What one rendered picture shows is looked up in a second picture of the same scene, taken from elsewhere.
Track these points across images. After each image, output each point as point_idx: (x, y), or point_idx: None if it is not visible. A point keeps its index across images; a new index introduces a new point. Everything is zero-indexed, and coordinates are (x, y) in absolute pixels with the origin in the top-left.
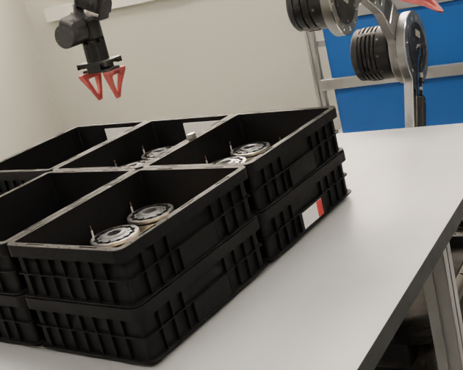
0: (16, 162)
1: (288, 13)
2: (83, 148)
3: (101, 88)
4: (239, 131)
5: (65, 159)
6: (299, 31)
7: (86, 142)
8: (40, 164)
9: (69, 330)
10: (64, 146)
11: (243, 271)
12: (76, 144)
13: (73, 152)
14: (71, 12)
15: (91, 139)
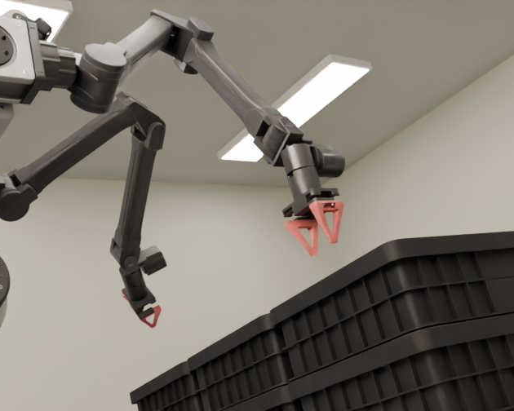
0: None
1: (10, 280)
2: (410, 297)
3: (323, 230)
4: (197, 382)
5: (459, 295)
6: None
7: (395, 288)
8: (501, 274)
9: None
10: (442, 267)
11: None
12: (417, 278)
13: (434, 291)
14: (308, 139)
15: (379, 288)
